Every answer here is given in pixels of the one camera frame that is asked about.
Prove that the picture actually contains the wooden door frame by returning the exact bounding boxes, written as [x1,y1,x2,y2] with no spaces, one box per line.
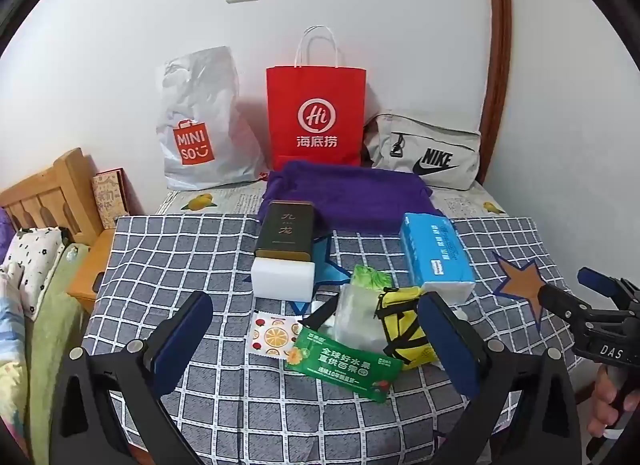
[477,0,513,186]

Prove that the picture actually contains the wooden headboard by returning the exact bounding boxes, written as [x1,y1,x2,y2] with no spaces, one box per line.
[0,148,103,246]

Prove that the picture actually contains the purple towel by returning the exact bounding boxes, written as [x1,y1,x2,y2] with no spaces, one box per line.
[257,160,446,238]

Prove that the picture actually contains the patterned cardboard box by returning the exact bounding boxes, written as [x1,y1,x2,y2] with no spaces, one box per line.
[91,168,132,231]

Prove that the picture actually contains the floral pillow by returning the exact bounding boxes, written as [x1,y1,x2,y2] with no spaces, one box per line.
[2,226,71,321]

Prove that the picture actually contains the lemon print bed sheet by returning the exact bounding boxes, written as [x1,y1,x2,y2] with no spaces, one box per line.
[152,180,508,218]

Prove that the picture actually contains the dark rectangular tin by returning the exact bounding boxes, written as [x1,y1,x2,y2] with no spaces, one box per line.
[254,200,317,264]

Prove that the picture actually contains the green wipes packet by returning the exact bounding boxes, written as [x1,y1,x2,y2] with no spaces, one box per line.
[285,325,405,403]

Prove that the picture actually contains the fruit print packet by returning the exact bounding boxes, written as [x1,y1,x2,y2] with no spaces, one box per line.
[246,311,303,358]

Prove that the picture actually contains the person's right hand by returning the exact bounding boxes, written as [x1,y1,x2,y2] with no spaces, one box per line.
[587,371,640,441]

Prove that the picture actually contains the light green quilt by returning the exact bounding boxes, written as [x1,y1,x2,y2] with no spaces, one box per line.
[22,242,91,465]

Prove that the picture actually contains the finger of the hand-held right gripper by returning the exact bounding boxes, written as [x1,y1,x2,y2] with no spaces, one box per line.
[534,284,626,341]
[576,266,640,311]

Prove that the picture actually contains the white plastic shopping bag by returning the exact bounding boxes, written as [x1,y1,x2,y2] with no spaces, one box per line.
[156,46,266,192]

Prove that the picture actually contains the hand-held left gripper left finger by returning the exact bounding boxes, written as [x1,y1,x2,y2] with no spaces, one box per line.
[50,290,216,465]

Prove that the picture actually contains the white foam block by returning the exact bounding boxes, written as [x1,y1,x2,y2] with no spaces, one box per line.
[250,255,317,301]

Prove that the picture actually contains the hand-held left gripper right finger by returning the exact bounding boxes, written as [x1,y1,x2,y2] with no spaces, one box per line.
[417,291,583,465]

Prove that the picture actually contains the clear plastic bag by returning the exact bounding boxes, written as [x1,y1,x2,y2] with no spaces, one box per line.
[330,284,388,353]

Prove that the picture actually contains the grey waist bag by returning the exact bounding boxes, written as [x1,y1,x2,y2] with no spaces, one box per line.
[363,112,482,191]

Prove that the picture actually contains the wooden nightstand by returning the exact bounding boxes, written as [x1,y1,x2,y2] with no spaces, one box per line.
[67,228,117,316]

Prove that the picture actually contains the grey grid blanket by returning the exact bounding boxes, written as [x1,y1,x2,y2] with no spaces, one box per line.
[80,215,591,465]

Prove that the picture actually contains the blue tissue pack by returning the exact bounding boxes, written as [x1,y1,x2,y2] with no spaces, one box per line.
[398,212,477,306]

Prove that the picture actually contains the green and white packet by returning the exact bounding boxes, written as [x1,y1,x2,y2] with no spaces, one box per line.
[350,265,391,293]

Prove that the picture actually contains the red paper carrier bag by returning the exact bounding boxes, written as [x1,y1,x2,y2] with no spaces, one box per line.
[265,25,367,172]

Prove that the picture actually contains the black strap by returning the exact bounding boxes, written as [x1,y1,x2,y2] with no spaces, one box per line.
[300,297,343,333]

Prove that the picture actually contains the yellow pouch with black straps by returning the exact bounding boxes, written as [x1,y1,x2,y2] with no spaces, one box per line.
[375,286,441,371]

